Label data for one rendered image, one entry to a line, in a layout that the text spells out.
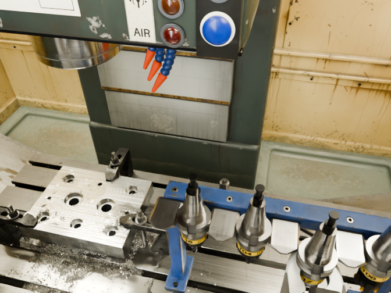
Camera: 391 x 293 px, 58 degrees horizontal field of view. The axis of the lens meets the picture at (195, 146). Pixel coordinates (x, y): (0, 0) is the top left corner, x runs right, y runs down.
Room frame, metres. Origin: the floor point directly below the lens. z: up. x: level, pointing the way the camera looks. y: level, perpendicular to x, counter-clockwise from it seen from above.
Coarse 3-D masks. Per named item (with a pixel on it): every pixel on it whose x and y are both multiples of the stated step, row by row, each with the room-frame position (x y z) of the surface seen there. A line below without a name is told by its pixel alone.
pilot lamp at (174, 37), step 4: (168, 28) 0.36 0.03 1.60; (172, 28) 0.36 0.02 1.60; (164, 32) 0.36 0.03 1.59; (168, 32) 0.36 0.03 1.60; (172, 32) 0.36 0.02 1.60; (176, 32) 0.36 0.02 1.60; (164, 36) 0.36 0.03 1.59; (168, 36) 0.36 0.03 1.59; (172, 36) 0.36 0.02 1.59; (176, 36) 0.36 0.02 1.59; (180, 36) 0.36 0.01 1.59; (168, 40) 0.36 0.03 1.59; (172, 40) 0.36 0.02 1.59; (176, 40) 0.36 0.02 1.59; (172, 44) 0.36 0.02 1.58
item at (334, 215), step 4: (332, 212) 0.33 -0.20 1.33; (336, 212) 0.33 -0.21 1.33; (332, 216) 0.32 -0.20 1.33; (336, 216) 0.32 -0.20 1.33; (328, 220) 0.32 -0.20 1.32; (332, 220) 0.32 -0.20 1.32; (324, 224) 0.32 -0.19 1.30; (328, 224) 0.32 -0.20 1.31; (332, 224) 0.32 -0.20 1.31; (336, 224) 0.32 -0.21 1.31; (324, 228) 0.32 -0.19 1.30; (328, 228) 0.32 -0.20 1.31; (332, 228) 0.32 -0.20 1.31; (328, 232) 0.32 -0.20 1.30; (332, 232) 0.32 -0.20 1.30
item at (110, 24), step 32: (96, 0) 0.38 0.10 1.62; (192, 0) 0.36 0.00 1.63; (256, 0) 0.42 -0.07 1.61; (0, 32) 0.42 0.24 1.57; (32, 32) 0.41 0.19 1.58; (64, 32) 0.39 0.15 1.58; (96, 32) 0.38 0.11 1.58; (128, 32) 0.38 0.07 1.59; (160, 32) 0.37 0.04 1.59; (192, 32) 0.36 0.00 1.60
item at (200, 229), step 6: (180, 210) 0.42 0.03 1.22; (180, 216) 0.40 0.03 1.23; (210, 216) 0.40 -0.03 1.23; (180, 222) 0.39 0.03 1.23; (204, 222) 0.39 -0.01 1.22; (210, 222) 0.40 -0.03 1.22; (180, 228) 0.39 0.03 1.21; (186, 228) 0.38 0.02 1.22; (192, 228) 0.39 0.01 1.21; (198, 228) 0.38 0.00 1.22; (204, 228) 0.38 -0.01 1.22; (186, 234) 0.38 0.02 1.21; (198, 234) 0.38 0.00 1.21; (204, 234) 0.38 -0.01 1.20
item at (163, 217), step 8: (160, 200) 0.45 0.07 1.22; (168, 200) 0.45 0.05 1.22; (176, 200) 0.45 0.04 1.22; (160, 208) 0.43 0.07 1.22; (168, 208) 0.43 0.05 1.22; (176, 208) 0.43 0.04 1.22; (152, 216) 0.41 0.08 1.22; (160, 216) 0.41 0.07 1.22; (168, 216) 0.41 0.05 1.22; (176, 216) 0.41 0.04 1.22; (152, 224) 0.40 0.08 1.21; (160, 224) 0.39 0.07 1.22; (168, 224) 0.39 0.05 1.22; (176, 224) 0.40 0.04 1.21
